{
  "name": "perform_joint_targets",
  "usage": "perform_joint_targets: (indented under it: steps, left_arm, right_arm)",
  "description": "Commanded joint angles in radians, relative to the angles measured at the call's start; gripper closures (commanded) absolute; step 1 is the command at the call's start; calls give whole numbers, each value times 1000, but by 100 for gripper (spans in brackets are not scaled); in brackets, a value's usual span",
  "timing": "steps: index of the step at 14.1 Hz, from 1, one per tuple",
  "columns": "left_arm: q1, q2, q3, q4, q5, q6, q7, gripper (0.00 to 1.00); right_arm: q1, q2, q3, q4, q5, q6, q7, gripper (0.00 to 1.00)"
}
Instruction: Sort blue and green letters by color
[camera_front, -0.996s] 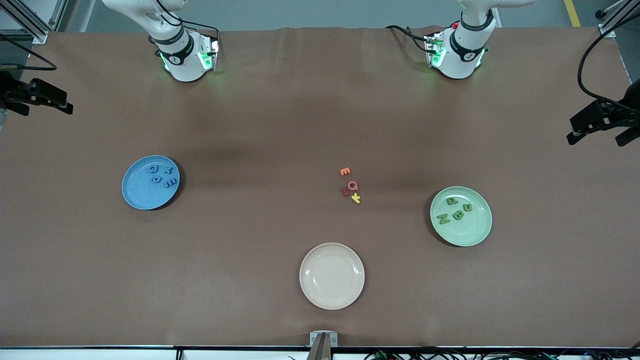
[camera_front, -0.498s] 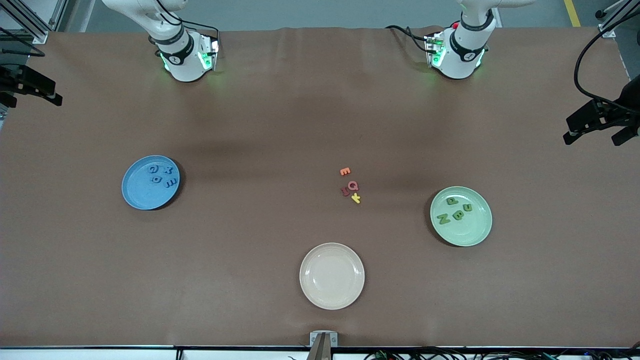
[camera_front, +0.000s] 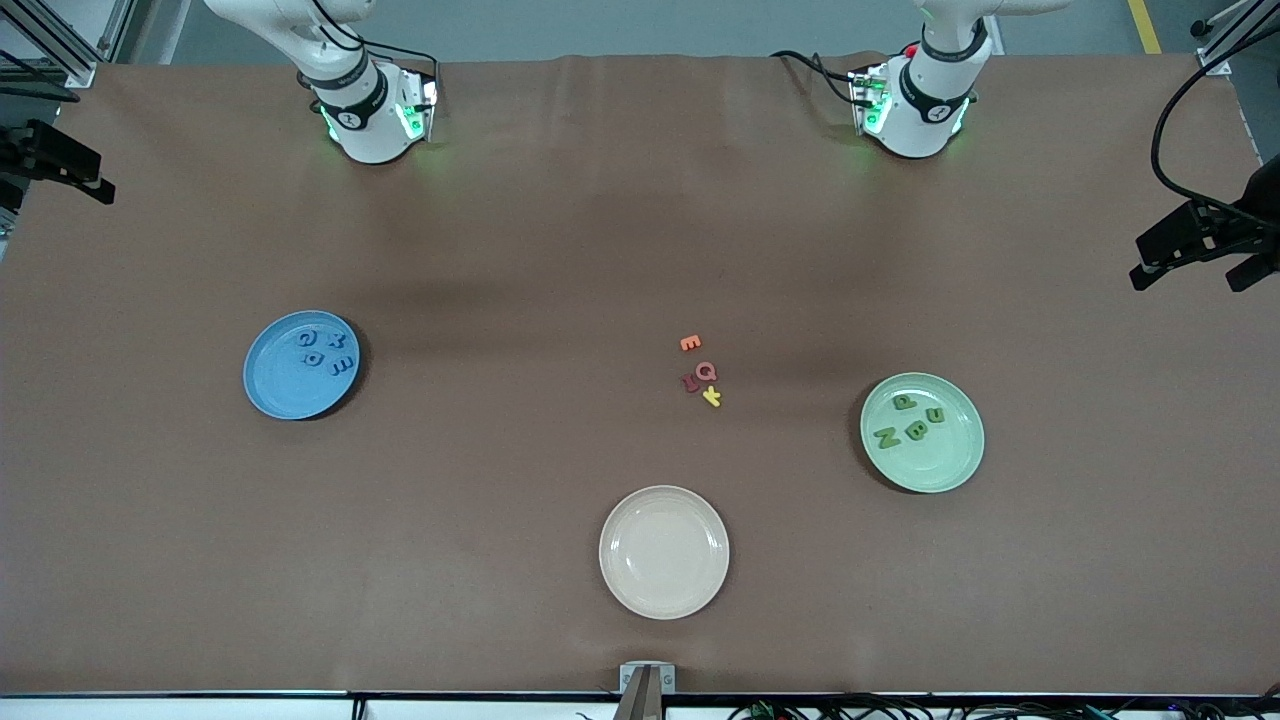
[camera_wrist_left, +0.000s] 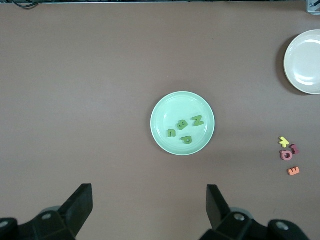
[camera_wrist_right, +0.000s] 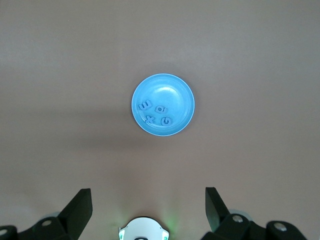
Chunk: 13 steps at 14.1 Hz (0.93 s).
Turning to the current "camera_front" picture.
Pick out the black base power cable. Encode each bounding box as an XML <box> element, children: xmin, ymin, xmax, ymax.
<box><xmin>770</xmin><ymin>48</ymin><xmax>863</xmax><ymax>106</ymax></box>
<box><xmin>340</xmin><ymin>0</ymin><xmax>443</xmax><ymax>91</ymax></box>

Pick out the white table edge rail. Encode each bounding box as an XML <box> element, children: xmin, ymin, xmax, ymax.
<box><xmin>0</xmin><ymin>692</ymin><xmax>1280</xmax><ymax>720</ymax></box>

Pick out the black cable bundle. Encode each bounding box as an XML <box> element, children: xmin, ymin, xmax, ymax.
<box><xmin>728</xmin><ymin>683</ymin><xmax>1280</xmax><ymax>720</ymax></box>

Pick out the green round plate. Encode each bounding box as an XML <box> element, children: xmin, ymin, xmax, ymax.
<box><xmin>860</xmin><ymin>372</ymin><xmax>986</xmax><ymax>495</ymax></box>

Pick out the grey arm base connector block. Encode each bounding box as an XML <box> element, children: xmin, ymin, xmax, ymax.
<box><xmin>848</xmin><ymin>65</ymin><xmax>893</xmax><ymax>138</ymax></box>
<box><xmin>395</xmin><ymin>72</ymin><xmax>439</xmax><ymax>146</ymax></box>

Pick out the blue round plate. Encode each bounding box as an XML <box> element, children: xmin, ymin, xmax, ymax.
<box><xmin>243</xmin><ymin>310</ymin><xmax>361</xmax><ymax>421</ymax></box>

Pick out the brown table cover mat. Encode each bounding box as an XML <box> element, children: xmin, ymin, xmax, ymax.
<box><xmin>0</xmin><ymin>50</ymin><xmax>1280</xmax><ymax>698</ymax></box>

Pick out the beige round plate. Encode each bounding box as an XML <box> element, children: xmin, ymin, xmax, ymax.
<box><xmin>598</xmin><ymin>485</ymin><xmax>731</xmax><ymax>621</ymax></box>

